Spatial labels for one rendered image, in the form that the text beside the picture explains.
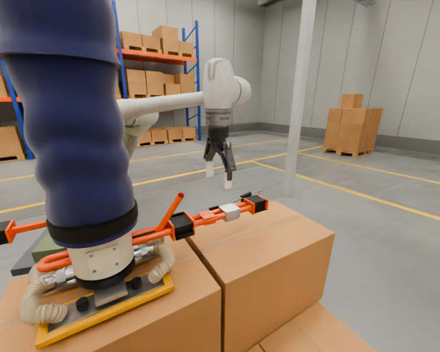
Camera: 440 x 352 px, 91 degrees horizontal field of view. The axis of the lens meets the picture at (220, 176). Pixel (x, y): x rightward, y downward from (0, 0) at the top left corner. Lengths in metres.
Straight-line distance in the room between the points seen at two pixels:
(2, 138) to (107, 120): 7.43
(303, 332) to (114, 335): 0.82
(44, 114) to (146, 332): 0.59
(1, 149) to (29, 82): 7.44
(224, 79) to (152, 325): 0.74
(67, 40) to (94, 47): 0.05
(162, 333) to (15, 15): 0.80
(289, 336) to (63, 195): 1.04
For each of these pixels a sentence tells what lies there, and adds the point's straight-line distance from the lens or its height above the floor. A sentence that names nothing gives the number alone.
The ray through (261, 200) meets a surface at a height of 1.11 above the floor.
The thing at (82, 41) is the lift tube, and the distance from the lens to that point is 0.57.
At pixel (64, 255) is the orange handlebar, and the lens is 0.80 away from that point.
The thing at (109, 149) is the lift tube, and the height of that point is 1.41.
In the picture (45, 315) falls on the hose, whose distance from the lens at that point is 0.75.
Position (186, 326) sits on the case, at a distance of 0.82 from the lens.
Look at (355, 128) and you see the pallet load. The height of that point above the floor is 0.82.
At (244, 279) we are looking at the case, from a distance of 0.85.
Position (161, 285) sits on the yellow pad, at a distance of 0.76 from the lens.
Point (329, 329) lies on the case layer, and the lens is 1.30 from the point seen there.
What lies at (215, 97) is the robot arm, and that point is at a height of 1.53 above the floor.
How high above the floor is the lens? 1.52
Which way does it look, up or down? 19 degrees down
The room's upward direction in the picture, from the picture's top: straight up
